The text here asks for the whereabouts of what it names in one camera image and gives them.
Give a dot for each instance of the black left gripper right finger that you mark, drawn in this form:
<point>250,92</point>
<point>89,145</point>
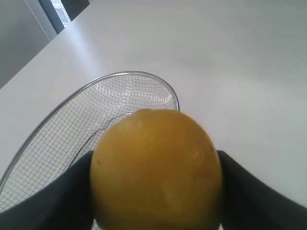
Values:
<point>252,205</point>

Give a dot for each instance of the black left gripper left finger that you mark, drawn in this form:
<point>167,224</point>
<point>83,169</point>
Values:
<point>65,204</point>

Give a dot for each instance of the yellow lemon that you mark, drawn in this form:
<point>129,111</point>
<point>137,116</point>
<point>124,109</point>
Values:
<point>156,170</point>

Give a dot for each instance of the wire mesh basket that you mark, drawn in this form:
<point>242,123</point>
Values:
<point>74,127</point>

